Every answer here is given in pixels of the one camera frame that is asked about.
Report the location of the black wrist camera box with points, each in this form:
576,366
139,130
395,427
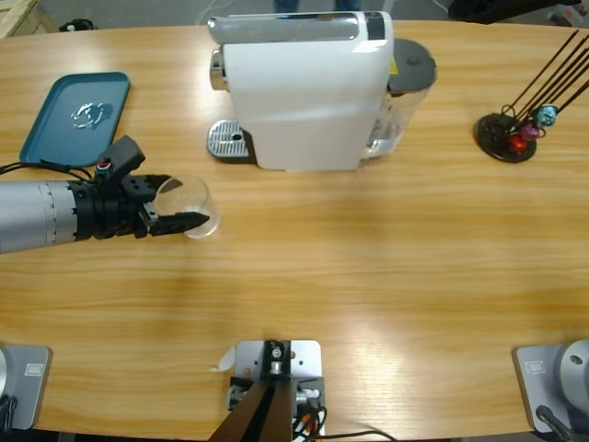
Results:
122,154

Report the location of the light wooden pallet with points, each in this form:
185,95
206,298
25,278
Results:
18,14

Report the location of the purple coffee capsule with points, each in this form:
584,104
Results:
529,131

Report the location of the clear drinking glass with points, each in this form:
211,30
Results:
184,198

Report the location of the black capsule holder with rods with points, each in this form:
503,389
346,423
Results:
494,138

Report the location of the small black floor object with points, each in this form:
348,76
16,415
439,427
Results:
80,24

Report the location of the red coffee capsule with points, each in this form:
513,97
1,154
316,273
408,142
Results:
519,143

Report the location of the blue coffee capsule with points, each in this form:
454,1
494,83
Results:
547,115

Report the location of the person in blue jeans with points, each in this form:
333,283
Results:
285,4

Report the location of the orange plastic clip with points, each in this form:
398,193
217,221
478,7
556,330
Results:
307,420

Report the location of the white object with orange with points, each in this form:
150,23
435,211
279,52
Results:
565,17

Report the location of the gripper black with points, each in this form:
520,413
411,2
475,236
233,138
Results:
110,212

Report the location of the white capsule coffee machine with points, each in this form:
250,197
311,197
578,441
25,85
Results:
299,101

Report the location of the teal plastic tray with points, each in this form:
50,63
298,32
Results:
55,133

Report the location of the arm grey base plate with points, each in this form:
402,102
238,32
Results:
543,391
32,387

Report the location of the white paper tab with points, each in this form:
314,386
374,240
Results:
226,359

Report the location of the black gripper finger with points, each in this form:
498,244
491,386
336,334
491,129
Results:
497,10

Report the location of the clear water tank dark lid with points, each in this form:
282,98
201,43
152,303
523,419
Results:
412,64

